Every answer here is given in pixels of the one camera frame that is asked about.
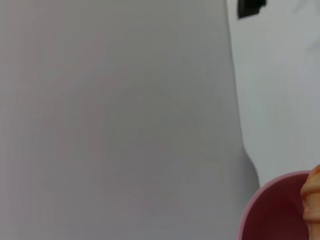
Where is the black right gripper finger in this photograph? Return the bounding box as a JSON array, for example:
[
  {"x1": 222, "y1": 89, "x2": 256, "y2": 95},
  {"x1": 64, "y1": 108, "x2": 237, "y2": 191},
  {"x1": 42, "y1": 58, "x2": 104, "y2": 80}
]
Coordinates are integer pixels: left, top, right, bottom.
[{"x1": 237, "y1": 0, "x2": 267, "y2": 20}]

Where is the orange ridged bread loaf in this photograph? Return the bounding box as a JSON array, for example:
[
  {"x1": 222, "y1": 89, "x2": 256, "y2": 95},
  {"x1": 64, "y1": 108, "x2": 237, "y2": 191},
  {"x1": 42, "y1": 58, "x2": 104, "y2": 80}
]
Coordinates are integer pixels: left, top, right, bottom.
[{"x1": 300, "y1": 163, "x2": 320, "y2": 240}]

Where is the pink plastic bowl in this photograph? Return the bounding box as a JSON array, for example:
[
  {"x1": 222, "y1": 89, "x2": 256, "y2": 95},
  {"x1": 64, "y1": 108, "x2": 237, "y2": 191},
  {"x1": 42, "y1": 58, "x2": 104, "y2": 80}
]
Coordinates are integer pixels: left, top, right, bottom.
[{"x1": 236, "y1": 170, "x2": 320, "y2": 240}]

